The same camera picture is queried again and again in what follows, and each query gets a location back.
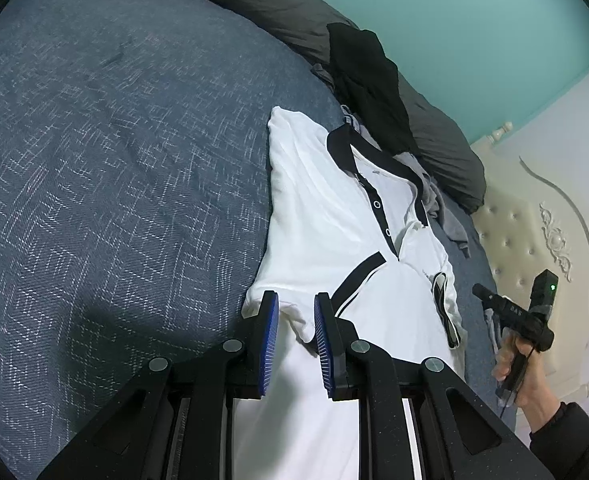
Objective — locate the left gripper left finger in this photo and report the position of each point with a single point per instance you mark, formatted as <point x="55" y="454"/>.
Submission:
<point x="175" y="420"/>

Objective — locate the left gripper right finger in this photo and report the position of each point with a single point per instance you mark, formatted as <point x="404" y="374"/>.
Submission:
<point x="415" y="420"/>

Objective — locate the white black-collared polo shirt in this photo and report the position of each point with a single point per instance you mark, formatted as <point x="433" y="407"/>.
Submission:
<point x="348" y="221"/>

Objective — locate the person's right forearm black sleeve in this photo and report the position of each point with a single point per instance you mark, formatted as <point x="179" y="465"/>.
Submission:
<point x="562" y="444"/>

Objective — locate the person's right hand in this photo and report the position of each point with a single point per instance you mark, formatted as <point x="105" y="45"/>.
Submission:
<point x="534" y="396"/>

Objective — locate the cream tufted headboard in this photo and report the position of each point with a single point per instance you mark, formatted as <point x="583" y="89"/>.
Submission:
<point x="530" y="222"/>

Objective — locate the grey knit sweater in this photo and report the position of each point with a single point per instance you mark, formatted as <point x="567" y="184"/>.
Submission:
<point x="432" y="197"/>

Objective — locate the blue patterned bed sheet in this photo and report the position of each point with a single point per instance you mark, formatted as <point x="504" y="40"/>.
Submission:
<point x="134" y="197"/>

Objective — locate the black garment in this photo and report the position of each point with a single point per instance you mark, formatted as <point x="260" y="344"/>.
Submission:
<point x="366" y="81"/>

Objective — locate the dark grey long pillow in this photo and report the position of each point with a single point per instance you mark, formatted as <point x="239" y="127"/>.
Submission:
<point x="443" y="149"/>

